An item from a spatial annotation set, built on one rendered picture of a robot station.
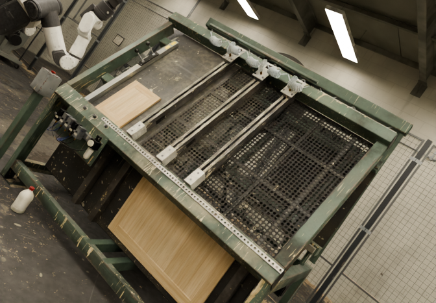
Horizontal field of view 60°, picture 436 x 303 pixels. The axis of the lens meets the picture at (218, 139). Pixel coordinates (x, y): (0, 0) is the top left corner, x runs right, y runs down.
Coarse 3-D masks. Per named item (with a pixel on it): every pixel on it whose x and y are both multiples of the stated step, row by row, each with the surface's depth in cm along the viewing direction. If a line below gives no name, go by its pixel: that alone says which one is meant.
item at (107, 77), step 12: (240, 84) 303; (264, 108) 289; (288, 120) 277; (300, 132) 274; (264, 144) 271; (324, 144) 263; (264, 204) 236; (276, 204) 234; (312, 204) 238; (276, 216) 233; (288, 228) 231
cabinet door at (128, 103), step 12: (132, 84) 301; (120, 96) 293; (132, 96) 293; (144, 96) 292; (156, 96) 291; (108, 108) 286; (120, 108) 285; (132, 108) 284; (144, 108) 284; (120, 120) 277
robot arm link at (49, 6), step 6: (36, 0) 181; (42, 0) 183; (48, 0) 186; (54, 0) 188; (42, 6) 182; (48, 6) 184; (54, 6) 188; (42, 12) 183; (48, 12) 186; (54, 12) 188; (42, 18) 188; (48, 18) 187; (54, 18) 189; (42, 24) 189; (48, 24) 188; (54, 24) 189
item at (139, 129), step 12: (228, 48) 295; (240, 48) 309; (228, 60) 300; (216, 72) 298; (192, 84) 290; (204, 84) 293; (180, 96) 285; (192, 96) 290; (168, 108) 276; (144, 120) 269; (156, 120) 273; (132, 132) 262; (144, 132) 270
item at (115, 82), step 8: (168, 48) 324; (160, 56) 322; (136, 64) 313; (144, 64) 312; (128, 72) 307; (136, 72) 311; (112, 80) 301; (120, 80) 302; (104, 88) 296; (112, 88) 301; (88, 96) 291; (96, 96) 293
